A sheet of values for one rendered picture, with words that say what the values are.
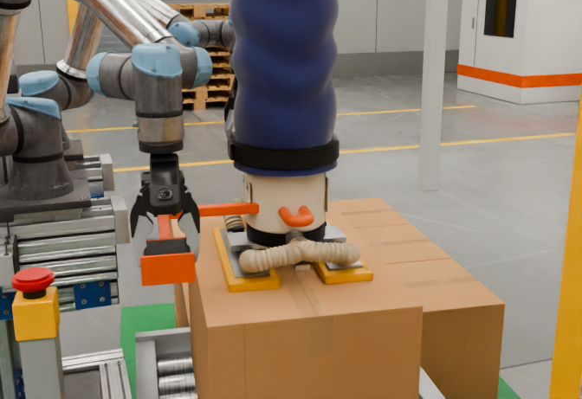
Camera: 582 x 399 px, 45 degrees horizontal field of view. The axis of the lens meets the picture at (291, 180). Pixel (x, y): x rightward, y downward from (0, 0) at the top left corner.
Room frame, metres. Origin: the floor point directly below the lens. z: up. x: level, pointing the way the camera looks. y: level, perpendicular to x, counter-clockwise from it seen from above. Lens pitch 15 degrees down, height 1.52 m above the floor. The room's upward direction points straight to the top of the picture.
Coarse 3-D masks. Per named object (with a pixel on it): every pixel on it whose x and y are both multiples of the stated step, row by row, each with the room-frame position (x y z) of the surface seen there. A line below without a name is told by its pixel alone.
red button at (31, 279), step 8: (24, 272) 1.14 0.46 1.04; (32, 272) 1.14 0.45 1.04; (40, 272) 1.14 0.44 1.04; (48, 272) 1.14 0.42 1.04; (16, 280) 1.11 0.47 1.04; (24, 280) 1.10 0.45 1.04; (32, 280) 1.11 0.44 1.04; (40, 280) 1.11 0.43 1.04; (48, 280) 1.12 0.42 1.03; (16, 288) 1.10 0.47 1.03; (24, 288) 1.10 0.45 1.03; (32, 288) 1.10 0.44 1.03; (40, 288) 1.10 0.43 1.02; (24, 296) 1.12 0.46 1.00; (32, 296) 1.11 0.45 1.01; (40, 296) 1.12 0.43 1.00
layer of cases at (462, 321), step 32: (352, 224) 2.82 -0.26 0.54; (384, 224) 2.82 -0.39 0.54; (384, 256) 2.46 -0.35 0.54; (416, 256) 2.45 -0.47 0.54; (448, 256) 2.45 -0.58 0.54; (416, 288) 2.17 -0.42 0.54; (448, 288) 2.16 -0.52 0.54; (480, 288) 2.16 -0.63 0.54; (448, 320) 2.01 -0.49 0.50; (480, 320) 2.03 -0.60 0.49; (448, 352) 2.01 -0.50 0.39; (480, 352) 2.04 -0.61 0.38; (448, 384) 2.01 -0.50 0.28; (480, 384) 2.04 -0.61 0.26
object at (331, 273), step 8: (328, 224) 1.58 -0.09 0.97; (320, 264) 1.34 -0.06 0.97; (328, 264) 1.33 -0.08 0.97; (352, 264) 1.33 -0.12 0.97; (360, 264) 1.33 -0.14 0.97; (320, 272) 1.32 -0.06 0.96; (328, 272) 1.30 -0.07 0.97; (336, 272) 1.30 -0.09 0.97; (344, 272) 1.30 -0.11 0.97; (352, 272) 1.30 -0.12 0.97; (360, 272) 1.30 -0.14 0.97; (368, 272) 1.30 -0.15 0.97; (328, 280) 1.28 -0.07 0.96; (336, 280) 1.29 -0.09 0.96; (344, 280) 1.29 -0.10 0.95; (352, 280) 1.29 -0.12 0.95; (360, 280) 1.30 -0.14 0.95
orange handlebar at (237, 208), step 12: (216, 204) 1.37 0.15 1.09; (228, 204) 1.37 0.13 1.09; (240, 204) 1.37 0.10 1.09; (252, 204) 1.37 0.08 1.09; (168, 216) 1.30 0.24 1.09; (204, 216) 1.35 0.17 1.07; (288, 216) 1.30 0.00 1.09; (300, 216) 1.29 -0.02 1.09; (312, 216) 1.30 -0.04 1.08; (168, 228) 1.22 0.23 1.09
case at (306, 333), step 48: (192, 288) 1.49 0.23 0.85; (288, 288) 1.27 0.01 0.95; (336, 288) 1.27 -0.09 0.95; (384, 288) 1.26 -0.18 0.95; (192, 336) 1.59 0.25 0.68; (240, 336) 1.12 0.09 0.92; (288, 336) 1.14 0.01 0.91; (336, 336) 1.16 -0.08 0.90; (384, 336) 1.17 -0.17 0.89; (240, 384) 1.12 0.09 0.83; (288, 384) 1.14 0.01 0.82; (336, 384) 1.16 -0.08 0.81; (384, 384) 1.17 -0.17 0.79
